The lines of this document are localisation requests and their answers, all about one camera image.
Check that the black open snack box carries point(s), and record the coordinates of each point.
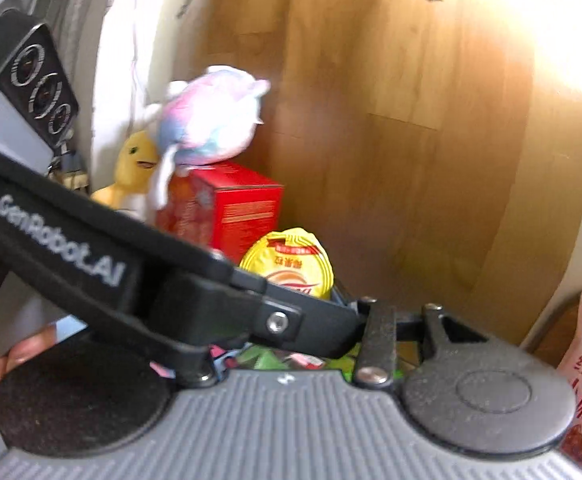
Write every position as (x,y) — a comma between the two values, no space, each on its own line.
(253,357)

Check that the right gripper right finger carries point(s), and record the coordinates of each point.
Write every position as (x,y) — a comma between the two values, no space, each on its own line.
(470,392)

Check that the yellow duck plush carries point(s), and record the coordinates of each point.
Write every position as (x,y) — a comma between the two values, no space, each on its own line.
(135,165)

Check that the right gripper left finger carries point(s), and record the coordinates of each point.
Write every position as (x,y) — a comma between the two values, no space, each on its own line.
(85,400)

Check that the pastel plush toy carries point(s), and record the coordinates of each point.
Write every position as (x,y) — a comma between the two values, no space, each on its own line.
(206,120)

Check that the yellow lid milk tea cup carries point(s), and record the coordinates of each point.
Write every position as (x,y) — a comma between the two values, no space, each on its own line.
(293,259)

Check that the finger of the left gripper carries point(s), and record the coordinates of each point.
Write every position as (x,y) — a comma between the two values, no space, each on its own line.
(281,314)

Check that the red gift box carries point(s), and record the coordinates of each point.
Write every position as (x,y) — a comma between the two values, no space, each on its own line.
(225,206)

